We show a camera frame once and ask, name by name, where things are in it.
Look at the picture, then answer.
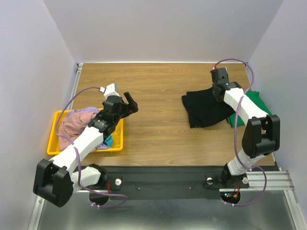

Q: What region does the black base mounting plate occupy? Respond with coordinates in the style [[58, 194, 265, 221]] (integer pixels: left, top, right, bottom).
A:
[[106, 166, 249, 200]]

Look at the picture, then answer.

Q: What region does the teal t shirt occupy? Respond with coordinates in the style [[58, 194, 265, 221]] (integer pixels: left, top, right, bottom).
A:
[[104, 135, 113, 148]]

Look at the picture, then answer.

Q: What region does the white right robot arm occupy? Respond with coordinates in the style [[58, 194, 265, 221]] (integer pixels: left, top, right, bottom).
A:
[[210, 67, 281, 187]]

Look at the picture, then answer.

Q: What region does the yellow plastic bin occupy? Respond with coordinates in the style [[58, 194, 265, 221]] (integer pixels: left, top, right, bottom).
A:
[[47, 110, 124, 155]]

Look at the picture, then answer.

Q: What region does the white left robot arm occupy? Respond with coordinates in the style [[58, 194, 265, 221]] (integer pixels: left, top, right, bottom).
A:
[[33, 92, 139, 207]]

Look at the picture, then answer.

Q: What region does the black t shirt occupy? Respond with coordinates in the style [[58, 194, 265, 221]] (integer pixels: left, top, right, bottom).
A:
[[181, 88, 235, 128]]

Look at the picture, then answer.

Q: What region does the green folded t shirt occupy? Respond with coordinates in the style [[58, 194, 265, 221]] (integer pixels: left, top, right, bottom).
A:
[[226, 91, 272, 127]]

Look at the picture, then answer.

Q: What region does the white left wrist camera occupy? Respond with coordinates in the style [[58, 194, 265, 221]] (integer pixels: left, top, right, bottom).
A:
[[99, 83, 119, 99]]

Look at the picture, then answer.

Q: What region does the pink t shirt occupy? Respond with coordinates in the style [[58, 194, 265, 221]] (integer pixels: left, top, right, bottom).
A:
[[58, 112, 96, 151]]

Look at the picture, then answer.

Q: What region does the lavender t shirt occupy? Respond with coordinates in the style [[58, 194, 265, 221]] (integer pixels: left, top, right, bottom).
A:
[[66, 106, 100, 117]]

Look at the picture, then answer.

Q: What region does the aluminium frame rail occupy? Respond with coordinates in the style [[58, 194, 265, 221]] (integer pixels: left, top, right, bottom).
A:
[[75, 170, 294, 205]]

